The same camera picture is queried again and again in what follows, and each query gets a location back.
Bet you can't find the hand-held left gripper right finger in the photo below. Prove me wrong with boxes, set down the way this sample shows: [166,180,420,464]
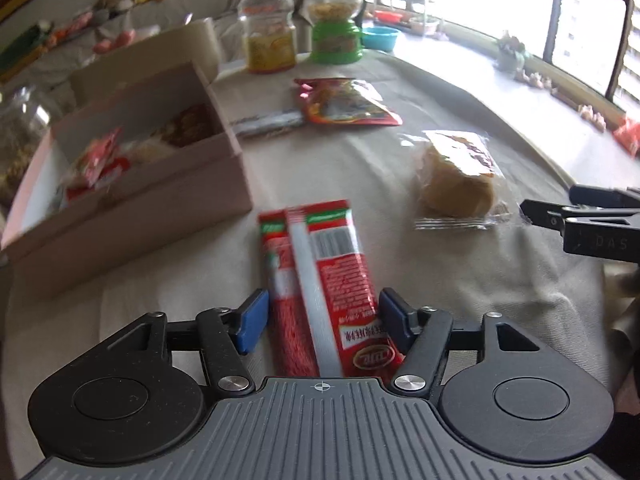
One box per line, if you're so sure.
[377,287,543,401]

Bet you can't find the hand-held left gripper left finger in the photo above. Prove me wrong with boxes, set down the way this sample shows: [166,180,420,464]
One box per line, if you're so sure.
[102,287,271,396]

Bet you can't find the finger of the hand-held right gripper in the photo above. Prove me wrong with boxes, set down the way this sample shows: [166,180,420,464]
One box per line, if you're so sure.
[569,184,640,209]
[519,199,640,262]

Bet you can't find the red white-striped sausage packet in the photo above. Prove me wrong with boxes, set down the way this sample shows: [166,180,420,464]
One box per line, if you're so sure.
[257,199,406,378]

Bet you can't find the bread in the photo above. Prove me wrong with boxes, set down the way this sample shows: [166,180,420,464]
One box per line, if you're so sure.
[414,130,511,232]

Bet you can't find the pink cardboard box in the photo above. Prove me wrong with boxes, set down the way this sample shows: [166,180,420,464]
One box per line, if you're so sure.
[0,61,254,306]

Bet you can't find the red packet on sill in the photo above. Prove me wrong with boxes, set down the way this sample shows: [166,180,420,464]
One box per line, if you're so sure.
[612,117,640,156]

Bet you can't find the small pale figurines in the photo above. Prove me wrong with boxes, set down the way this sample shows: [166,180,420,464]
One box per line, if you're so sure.
[517,71,556,93]
[577,104,608,131]

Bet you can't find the pale green figurine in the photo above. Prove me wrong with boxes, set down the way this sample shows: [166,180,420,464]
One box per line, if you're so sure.
[495,30,531,73]

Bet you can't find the silver snack packet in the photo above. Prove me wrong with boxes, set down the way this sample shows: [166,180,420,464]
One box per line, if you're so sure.
[231,110,306,138]

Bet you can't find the whitish snack packet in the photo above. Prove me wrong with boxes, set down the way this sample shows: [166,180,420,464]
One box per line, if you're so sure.
[122,137,168,163]

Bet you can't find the brown snack packet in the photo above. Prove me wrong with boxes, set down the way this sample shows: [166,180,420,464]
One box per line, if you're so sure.
[160,105,223,147]

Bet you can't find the red and yellow snack packet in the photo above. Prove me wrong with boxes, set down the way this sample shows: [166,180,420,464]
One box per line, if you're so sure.
[293,77,403,127]

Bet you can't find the red and white snack packet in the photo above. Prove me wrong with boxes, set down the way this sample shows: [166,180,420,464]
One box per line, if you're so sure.
[67,127,132,196]

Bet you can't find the blue plastic basin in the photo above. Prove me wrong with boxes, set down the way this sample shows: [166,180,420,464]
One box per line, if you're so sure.
[361,25,402,52]

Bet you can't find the clear jar with red lid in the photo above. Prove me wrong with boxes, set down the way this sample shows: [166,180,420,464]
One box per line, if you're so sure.
[237,0,298,75]

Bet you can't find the green candy dispenser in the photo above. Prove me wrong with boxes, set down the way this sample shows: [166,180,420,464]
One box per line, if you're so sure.
[302,0,366,65]

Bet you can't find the clear glass jar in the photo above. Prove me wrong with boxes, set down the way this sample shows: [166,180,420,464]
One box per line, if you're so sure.
[0,87,53,206]

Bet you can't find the pink soft items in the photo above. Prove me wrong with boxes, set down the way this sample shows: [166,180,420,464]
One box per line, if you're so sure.
[95,30,136,54]

